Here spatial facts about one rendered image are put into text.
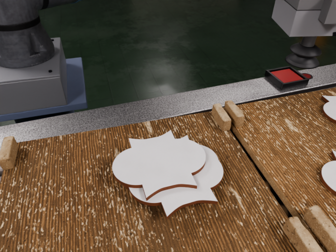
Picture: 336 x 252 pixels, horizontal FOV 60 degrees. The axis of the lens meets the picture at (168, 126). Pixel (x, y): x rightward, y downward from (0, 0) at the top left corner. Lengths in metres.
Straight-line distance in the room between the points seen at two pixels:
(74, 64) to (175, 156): 0.59
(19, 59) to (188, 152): 0.49
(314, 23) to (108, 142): 0.37
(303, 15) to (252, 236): 0.28
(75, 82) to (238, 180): 0.56
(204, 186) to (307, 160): 0.20
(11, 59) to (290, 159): 0.65
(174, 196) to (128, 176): 0.07
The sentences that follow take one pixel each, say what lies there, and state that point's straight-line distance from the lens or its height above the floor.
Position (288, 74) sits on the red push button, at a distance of 0.82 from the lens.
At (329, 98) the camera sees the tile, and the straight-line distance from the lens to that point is 0.73.
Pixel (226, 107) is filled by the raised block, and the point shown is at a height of 0.95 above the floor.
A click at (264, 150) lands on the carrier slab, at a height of 0.94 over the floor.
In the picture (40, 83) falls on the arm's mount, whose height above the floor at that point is 0.94.
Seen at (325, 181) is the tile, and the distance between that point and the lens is 0.52.
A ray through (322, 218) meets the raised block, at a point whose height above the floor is 0.96.
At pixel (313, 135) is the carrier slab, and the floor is 0.94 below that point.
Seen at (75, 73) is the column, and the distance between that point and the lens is 0.92.
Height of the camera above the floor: 1.30
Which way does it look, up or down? 39 degrees down
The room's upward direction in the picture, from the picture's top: straight up
